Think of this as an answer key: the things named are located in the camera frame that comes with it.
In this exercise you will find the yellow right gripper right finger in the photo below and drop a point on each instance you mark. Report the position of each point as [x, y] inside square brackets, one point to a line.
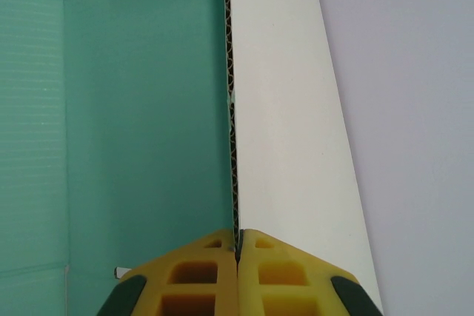
[285, 282]

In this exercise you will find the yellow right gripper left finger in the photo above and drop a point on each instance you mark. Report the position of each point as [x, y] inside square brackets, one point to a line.
[192, 282]

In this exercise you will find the teal and white cardboard box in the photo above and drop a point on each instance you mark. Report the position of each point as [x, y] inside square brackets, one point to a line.
[148, 109]

